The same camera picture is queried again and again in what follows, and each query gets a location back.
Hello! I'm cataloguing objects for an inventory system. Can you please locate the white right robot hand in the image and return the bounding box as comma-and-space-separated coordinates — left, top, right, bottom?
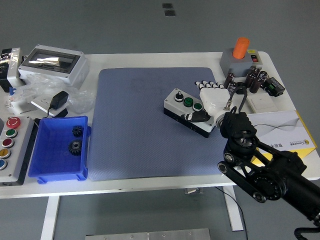
180, 80, 237, 126

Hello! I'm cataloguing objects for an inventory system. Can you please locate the grey four-button control box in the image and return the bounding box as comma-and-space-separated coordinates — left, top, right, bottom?
163, 87, 216, 139

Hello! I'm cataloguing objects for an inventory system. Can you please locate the grey five-button control box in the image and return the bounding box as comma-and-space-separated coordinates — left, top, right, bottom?
0, 116, 38, 187

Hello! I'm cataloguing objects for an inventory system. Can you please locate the black silver-striped capacitor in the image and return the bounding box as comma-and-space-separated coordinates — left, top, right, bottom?
226, 81, 238, 97

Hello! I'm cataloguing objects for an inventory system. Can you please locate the orange cylinder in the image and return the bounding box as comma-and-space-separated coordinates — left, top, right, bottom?
231, 37, 251, 60

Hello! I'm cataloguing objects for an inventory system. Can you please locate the black module green terminal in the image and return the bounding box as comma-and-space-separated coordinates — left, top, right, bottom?
261, 76, 286, 98

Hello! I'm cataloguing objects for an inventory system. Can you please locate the white and yellow carton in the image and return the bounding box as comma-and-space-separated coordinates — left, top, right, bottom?
246, 109, 318, 168

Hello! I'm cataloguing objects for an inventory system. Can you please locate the grey-blue textured mat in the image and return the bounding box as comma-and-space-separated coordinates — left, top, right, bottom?
87, 66, 229, 182

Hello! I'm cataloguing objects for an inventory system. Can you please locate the white table leg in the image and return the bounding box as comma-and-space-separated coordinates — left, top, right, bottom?
223, 186, 245, 232
40, 196, 61, 240

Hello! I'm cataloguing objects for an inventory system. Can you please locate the clear plastic bag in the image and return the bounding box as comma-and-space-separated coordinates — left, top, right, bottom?
14, 73, 96, 115

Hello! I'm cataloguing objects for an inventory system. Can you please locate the small black bevel gear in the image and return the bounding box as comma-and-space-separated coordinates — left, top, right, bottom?
71, 125, 85, 138

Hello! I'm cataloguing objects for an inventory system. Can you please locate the large black bevel gear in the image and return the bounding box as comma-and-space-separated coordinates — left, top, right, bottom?
67, 139, 83, 157

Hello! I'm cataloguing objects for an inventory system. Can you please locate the grey metal floor plate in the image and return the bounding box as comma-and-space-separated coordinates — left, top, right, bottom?
84, 227, 211, 240

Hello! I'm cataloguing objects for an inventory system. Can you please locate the black power adapter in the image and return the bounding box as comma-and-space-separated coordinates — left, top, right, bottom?
47, 90, 70, 111

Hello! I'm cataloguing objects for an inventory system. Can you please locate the blue plastic bin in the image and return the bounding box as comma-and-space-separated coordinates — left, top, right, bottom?
27, 115, 92, 185

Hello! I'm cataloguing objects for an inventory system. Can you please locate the white circuit breaker blue lever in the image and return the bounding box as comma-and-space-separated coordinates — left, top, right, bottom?
3, 87, 38, 116

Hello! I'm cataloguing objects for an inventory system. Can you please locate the white and black device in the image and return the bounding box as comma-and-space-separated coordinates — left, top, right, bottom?
0, 47, 27, 93

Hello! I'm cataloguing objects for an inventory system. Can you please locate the short black ring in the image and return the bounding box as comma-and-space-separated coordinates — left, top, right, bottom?
234, 81, 248, 95

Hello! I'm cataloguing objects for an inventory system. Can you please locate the grey rocker switch box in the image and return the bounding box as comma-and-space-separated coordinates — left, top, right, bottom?
219, 48, 264, 78

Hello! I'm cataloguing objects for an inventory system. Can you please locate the white wall switch plate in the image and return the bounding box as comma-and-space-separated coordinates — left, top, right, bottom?
246, 94, 279, 113

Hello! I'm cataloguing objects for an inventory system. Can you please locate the metal bracket under table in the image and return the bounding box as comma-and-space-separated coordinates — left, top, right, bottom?
184, 187, 205, 195

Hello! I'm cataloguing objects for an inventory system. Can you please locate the thin black floor cable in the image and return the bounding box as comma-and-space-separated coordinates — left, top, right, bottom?
214, 186, 250, 240

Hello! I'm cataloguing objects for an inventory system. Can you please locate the grey enclosure with clear lid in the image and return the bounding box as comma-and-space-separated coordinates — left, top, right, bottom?
17, 44, 90, 88

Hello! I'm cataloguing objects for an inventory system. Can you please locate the thin black adapter cord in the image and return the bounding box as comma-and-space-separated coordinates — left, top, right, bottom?
33, 106, 53, 126

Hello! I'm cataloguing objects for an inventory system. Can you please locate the white wall socket panel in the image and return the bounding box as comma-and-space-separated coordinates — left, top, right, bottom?
31, 96, 69, 118

